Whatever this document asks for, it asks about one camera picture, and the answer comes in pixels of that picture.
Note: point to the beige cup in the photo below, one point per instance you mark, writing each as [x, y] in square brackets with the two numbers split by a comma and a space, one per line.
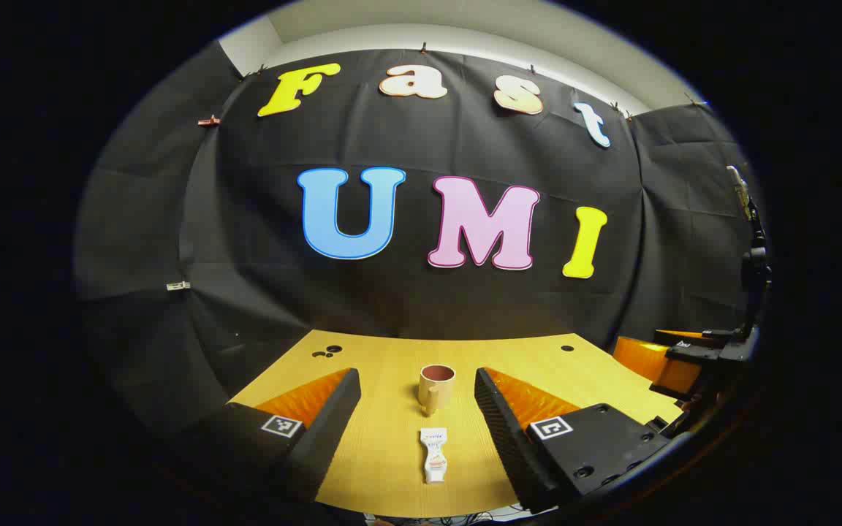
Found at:
[435, 391]

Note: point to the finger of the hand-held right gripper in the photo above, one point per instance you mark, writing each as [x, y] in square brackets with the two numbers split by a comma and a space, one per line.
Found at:
[684, 334]
[640, 358]

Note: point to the white toothpaste tube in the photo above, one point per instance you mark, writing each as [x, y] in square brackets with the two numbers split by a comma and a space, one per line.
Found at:
[433, 456]

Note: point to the yellow wooden desktop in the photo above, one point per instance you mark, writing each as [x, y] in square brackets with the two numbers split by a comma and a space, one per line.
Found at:
[392, 453]

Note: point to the black backdrop cloth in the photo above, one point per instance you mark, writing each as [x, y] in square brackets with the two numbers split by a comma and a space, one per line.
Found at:
[392, 307]

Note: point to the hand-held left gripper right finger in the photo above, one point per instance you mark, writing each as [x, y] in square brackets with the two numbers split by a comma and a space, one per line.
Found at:
[505, 438]

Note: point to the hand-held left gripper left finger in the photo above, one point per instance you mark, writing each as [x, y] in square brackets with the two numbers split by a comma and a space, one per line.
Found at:
[333, 431]

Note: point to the silver metal clip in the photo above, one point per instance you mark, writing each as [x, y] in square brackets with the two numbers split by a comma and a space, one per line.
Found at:
[178, 286]

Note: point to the copper clip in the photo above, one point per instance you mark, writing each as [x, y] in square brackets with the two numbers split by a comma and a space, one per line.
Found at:
[209, 121]

